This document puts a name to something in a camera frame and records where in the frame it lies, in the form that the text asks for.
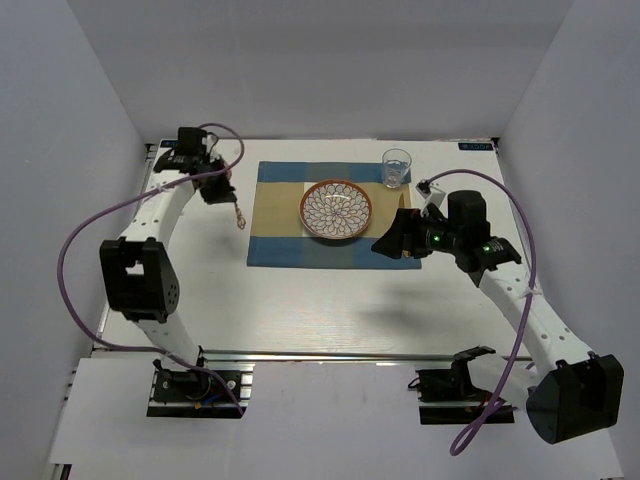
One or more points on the right blue table sticker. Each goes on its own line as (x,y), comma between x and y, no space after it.
(475,146)

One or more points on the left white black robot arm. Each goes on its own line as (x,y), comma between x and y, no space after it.
(139,278)

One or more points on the gold knife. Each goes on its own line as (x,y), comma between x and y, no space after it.
(403,200)

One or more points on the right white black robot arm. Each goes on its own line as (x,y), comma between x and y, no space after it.
(570,390)

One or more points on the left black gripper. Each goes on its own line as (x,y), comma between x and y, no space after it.
(224,194)

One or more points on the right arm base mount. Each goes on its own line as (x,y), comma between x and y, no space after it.
(444,400)

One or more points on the blue beige white cloth napkin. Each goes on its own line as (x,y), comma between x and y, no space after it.
(278,238)

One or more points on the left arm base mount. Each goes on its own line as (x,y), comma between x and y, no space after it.
(196,395)

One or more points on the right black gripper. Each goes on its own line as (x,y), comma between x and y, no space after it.
(405,233)

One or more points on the floral ceramic plate orange rim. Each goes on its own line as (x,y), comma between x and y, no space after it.
(335,210)

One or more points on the blue table sticker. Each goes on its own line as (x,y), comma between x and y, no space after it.
(475,146)
(170,144)

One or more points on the gold fork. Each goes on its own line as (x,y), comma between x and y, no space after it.
(240,218)

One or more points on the clear drinking glass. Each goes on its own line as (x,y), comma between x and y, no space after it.
(396,164)

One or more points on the left blue table sticker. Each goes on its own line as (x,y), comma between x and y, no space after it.
(170,144)

